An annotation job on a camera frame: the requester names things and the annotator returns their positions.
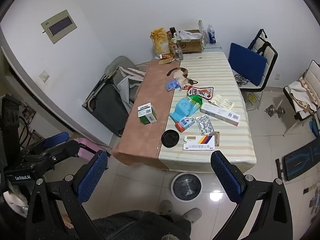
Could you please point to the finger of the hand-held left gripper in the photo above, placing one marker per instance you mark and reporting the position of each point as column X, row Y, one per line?
column 58, row 138
column 67, row 149

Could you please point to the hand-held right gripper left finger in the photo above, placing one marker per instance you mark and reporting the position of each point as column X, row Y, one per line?
column 93, row 177

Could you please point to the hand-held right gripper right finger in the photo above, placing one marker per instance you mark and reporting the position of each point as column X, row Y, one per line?
column 227, row 177

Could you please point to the narrow brown card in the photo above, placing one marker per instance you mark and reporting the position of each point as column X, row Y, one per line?
column 217, row 138

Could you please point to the white bin with black liner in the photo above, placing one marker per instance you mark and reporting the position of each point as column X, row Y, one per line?
column 187, row 186

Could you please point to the white box with colour stripes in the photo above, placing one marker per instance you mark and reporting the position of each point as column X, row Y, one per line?
column 197, row 144

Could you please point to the silver blister pack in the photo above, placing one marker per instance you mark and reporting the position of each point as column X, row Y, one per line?
column 205, row 125

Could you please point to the long white box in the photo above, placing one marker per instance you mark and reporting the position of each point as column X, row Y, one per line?
column 220, row 113

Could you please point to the small red white packet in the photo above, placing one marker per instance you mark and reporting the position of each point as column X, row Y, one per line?
column 185, row 123

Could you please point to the black round lid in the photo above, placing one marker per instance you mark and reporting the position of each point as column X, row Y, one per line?
column 170, row 138

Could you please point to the cream paper box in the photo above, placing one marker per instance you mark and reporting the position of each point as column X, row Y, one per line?
column 222, row 102

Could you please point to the green plastic bag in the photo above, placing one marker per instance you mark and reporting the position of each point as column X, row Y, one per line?
column 196, row 99

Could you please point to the green and white box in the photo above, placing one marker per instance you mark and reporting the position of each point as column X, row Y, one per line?
column 147, row 113

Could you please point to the red snack packet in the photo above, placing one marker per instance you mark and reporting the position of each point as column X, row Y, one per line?
column 203, row 92

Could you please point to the metal rack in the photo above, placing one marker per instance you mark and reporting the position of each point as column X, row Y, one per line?
column 26, row 125

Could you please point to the pink suitcase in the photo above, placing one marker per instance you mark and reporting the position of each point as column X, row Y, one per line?
column 86, row 150

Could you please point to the striped cream tablecloth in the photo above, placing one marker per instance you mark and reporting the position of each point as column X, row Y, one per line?
column 232, row 140

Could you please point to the grey slipper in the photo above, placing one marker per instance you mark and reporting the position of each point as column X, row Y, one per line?
column 165, row 206
column 192, row 215

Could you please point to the black folding chair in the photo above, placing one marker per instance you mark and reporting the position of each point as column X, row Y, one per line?
column 107, row 105

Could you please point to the brown tablecloth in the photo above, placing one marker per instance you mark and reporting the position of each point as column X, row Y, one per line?
column 142, row 140

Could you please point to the person's dark fleece clothing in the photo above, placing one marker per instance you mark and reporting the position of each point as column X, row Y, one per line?
column 140, row 226

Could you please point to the white slatted object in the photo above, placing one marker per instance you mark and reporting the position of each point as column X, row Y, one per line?
column 15, row 201

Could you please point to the black exercise board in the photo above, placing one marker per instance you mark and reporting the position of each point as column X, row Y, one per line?
column 300, row 160

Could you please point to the metal dumbbell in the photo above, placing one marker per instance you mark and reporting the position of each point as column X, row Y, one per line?
column 275, row 110

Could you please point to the white cloth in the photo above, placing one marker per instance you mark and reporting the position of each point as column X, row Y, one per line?
column 130, row 82

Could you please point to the blue slipper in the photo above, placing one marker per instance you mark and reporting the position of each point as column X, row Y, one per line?
column 314, row 128

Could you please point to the blue plastic packet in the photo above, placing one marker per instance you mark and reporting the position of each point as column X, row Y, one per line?
column 172, row 84

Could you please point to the cream brown patterned cloth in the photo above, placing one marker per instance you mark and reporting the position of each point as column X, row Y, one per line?
column 300, row 92

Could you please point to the cat-shaped mat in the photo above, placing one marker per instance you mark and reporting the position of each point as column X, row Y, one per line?
column 181, row 74

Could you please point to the blue board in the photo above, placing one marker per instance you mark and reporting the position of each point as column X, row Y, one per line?
column 246, row 62

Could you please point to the flat brown envelope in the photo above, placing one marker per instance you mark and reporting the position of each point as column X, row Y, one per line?
column 165, row 61

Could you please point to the chair with blue board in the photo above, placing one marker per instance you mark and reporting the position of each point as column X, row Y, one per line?
column 268, row 52

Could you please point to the clear bottle with pump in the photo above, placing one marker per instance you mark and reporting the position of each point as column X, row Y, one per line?
column 178, row 52

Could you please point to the orange tube box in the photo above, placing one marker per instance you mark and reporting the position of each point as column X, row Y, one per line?
column 167, row 55

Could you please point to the cardboard box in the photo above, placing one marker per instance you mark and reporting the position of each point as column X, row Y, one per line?
column 191, row 45

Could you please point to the yellow snack bag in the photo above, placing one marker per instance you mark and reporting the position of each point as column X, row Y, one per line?
column 160, row 40

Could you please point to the blue label water bottle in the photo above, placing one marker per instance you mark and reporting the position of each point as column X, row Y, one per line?
column 212, row 36

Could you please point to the tall clear glass bottle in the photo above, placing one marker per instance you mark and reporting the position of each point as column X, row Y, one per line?
column 203, row 33

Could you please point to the white plastic bag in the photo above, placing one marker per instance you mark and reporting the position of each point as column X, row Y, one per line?
column 187, row 34

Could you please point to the dark jar with black cap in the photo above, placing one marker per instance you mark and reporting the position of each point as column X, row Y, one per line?
column 172, row 33

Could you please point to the white wall switch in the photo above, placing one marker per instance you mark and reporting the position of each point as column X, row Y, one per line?
column 44, row 76

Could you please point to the beige wall panel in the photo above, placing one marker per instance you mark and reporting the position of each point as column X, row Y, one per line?
column 58, row 26

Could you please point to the black frame cream chair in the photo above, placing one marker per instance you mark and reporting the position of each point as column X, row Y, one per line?
column 313, row 72

